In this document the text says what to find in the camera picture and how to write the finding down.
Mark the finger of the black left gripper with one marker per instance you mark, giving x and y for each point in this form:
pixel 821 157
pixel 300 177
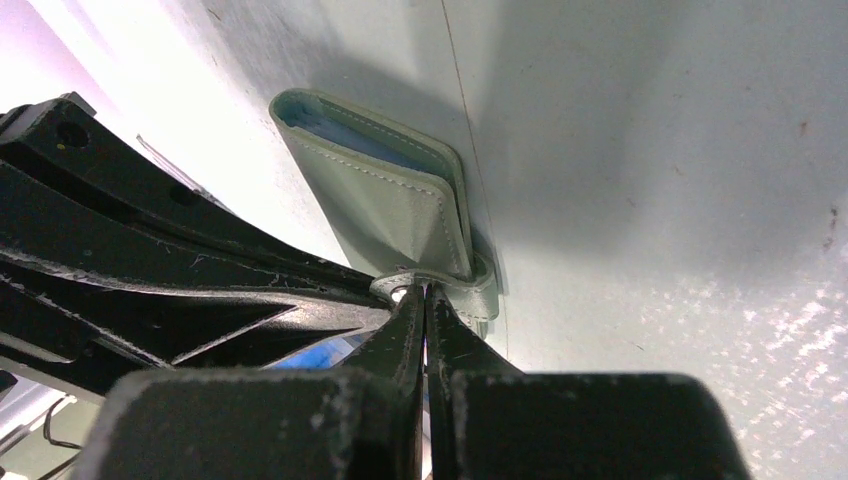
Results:
pixel 77 202
pixel 79 328

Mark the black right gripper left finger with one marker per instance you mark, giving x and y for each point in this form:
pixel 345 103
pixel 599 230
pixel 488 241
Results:
pixel 360 419

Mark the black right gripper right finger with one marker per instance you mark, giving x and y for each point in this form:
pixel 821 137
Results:
pixel 490 420

